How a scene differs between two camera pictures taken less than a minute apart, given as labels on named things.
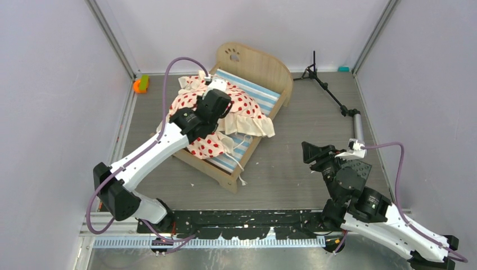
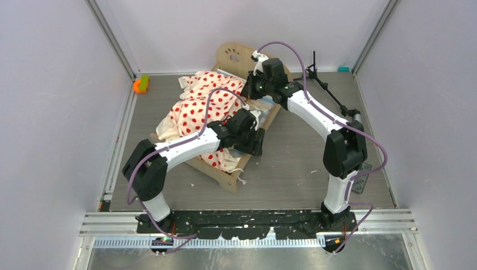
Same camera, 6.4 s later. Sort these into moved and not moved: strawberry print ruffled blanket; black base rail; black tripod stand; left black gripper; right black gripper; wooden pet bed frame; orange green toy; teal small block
Moved: left black gripper; right black gripper; strawberry print ruffled blanket
Not moved: wooden pet bed frame; teal small block; black base rail; black tripod stand; orange green toy
